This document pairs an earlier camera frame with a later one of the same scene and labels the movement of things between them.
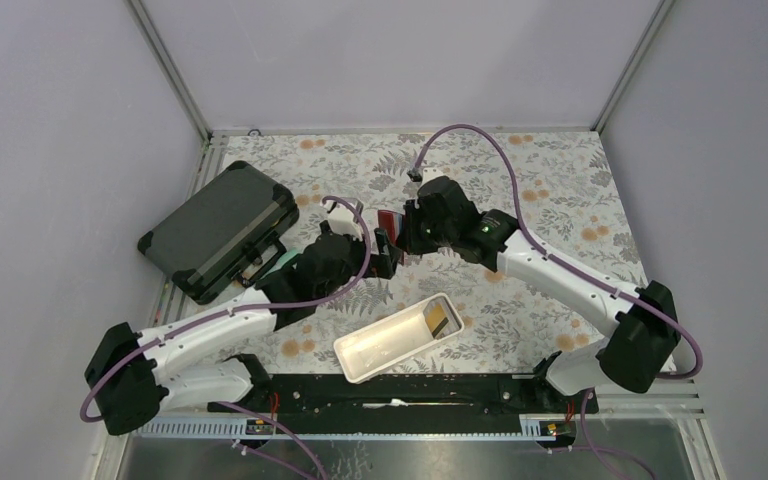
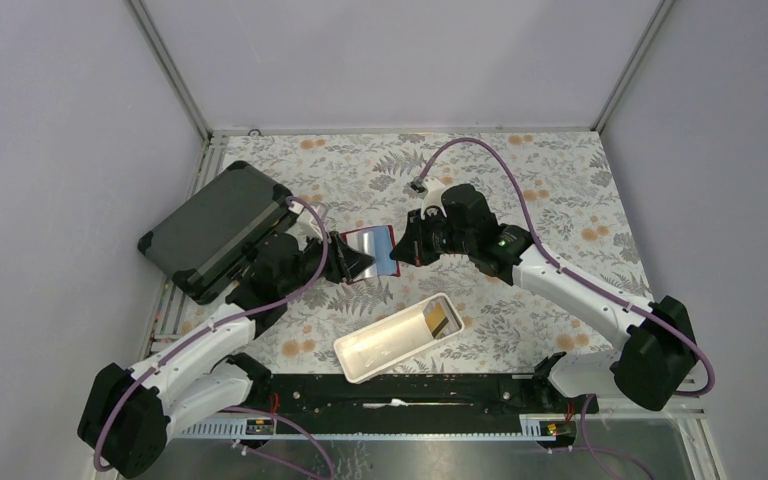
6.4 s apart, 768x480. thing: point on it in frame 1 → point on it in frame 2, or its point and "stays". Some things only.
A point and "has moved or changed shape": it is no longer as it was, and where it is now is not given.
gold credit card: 440,317 stays
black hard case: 228,232 stays
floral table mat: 556,186 stays
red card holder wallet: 392,223 has moved or changed shape
